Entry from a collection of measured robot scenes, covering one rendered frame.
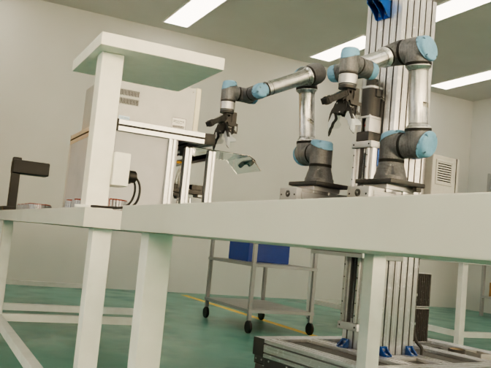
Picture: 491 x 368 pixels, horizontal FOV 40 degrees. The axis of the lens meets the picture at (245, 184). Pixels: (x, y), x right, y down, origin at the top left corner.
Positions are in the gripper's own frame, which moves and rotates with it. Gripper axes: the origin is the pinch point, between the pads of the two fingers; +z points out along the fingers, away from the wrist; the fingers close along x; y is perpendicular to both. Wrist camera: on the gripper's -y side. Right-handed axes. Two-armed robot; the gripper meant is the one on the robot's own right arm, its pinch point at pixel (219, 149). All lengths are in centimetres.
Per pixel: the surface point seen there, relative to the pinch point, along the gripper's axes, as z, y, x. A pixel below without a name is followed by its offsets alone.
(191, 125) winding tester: -1, -41, -42
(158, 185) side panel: 27, -58, -52
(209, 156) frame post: 13, -39, -55
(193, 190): 26, -35, -39
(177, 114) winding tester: -4, -48, -41
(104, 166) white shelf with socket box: 29, -107, -116
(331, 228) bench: 44, -131, -233
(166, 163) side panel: 18, -56, -53
